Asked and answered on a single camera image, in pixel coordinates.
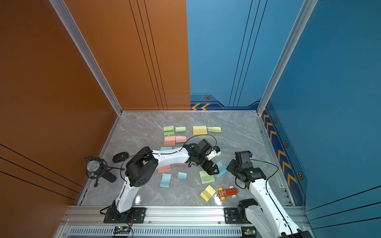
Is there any blue memo pad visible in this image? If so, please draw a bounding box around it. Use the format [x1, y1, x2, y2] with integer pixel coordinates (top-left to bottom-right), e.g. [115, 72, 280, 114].
[160, 174, 172, 188]
[160, 146, 173, 151]
[216, 162, 227, 178]

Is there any yellow memo pad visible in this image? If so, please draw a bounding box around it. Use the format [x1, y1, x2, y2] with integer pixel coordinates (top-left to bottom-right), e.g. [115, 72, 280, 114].
[200, 185, 216, 202]
[193, 126, 208, 135]

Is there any torn yellow memo page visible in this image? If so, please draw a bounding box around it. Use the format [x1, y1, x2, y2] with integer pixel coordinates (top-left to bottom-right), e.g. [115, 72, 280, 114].
[207, 127, 222, 133]

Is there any pink fanned memo pad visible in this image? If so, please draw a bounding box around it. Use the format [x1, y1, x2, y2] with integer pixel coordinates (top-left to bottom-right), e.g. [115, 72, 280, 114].
[164, 136, 176, 146]

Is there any torn green memo page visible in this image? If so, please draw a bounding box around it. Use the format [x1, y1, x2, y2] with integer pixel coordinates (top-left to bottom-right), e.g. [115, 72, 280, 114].
[175, 127, 186, 133]

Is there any green memo pad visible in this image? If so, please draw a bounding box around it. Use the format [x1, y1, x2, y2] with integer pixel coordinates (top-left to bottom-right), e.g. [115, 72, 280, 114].
[163, 126, 175, 136]
[199, 171, 215, 184]

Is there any torn pink memo page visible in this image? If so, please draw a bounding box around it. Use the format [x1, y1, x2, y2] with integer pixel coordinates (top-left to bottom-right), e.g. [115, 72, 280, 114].
[175, 136, 187, 143]

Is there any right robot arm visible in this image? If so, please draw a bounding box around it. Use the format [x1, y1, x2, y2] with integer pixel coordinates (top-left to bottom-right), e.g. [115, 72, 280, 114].
[227, 151, 312, 238]

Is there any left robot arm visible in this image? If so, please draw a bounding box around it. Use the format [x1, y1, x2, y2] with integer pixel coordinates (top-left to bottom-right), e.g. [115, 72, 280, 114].
[112, 139, 221, 215]

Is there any yellow memo pad front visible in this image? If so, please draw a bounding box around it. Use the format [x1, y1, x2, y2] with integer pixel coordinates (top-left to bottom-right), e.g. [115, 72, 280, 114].
[200, 185, 216, 202]

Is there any red toy car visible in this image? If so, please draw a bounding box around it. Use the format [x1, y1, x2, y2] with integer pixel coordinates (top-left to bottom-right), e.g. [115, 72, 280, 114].
[217, 185, 239, 201]

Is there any right circuit board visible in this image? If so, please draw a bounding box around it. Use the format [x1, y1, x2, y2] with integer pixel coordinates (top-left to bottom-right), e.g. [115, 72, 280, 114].
[241, 227, 257, 238]

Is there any circuit board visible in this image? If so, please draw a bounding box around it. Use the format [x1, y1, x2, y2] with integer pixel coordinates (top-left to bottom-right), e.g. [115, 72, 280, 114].
[241, 227, 257, 238]
[113, 226, 133, 236]

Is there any black computer mouse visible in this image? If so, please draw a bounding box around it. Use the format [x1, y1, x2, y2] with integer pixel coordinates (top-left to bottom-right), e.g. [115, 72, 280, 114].
[112, 152, 129, 163]

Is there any left circuit board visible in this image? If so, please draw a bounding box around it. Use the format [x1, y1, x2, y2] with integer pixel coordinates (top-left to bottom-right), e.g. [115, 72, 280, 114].
[113, 226, 133, 236]

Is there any black microphone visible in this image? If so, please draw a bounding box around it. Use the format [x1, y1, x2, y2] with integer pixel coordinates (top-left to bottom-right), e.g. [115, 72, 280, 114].
[85, 155, 125, 187]

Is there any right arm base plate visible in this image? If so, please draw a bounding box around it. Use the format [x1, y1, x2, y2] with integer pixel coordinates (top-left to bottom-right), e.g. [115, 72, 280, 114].
[224, 207, 248, 224]

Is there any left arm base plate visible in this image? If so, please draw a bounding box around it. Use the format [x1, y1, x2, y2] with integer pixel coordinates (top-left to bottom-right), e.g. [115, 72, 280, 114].
[103, 207, 146, 224]

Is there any aluminium front rail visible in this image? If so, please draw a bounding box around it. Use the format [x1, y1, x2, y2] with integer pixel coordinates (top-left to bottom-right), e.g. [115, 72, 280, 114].
[55, 206, 314, 238]

